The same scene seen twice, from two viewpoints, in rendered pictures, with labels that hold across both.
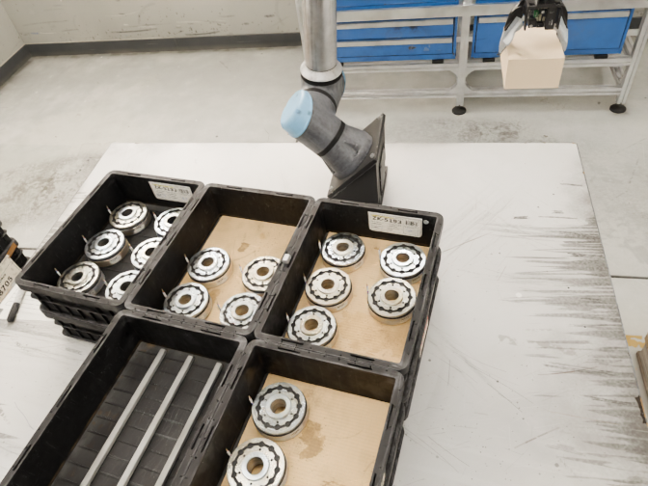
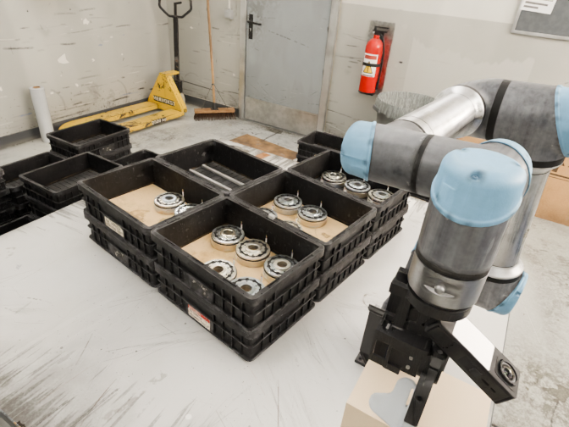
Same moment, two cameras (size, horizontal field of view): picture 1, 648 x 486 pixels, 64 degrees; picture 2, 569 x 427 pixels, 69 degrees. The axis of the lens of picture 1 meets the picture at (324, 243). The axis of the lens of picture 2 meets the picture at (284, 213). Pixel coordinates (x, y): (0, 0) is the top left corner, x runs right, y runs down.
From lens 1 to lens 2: 1.37 m
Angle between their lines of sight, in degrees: 75
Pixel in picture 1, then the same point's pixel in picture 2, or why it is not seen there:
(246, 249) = (323, 235)
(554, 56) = (358, 394)
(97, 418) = (243, 177)
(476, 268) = (240, 402)
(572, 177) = not seen: outside the picture
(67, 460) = (229, 169)
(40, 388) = not seen: hidden behind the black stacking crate
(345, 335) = (215, 252)
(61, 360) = not seen: hidden behind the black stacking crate
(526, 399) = (109, 359)
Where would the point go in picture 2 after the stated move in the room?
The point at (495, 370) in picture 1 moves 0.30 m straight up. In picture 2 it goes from (144, 354) to (129, 263)
